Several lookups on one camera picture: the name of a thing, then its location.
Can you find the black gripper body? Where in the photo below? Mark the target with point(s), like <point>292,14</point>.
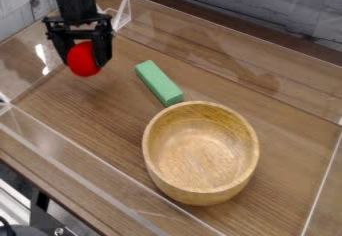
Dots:
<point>66,31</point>

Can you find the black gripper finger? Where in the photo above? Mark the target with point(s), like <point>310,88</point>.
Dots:
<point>63,46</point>
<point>102,43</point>

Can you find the clear acrylic tray wall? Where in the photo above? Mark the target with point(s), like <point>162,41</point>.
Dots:
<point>71,130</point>

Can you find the red toy fruit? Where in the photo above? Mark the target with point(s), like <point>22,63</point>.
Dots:
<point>81,60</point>

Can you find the clear acrylic corner bracket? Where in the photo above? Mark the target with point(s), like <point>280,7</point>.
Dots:
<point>121,15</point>

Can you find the green rectangular block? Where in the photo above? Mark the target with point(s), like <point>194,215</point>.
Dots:
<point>160,83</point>

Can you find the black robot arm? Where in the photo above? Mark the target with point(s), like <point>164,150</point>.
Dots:
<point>77,10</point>

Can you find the wooden bowl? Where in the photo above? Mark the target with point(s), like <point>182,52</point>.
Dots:
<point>201,150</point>

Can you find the black table leg bracket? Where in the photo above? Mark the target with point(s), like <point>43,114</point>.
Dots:
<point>53,219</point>

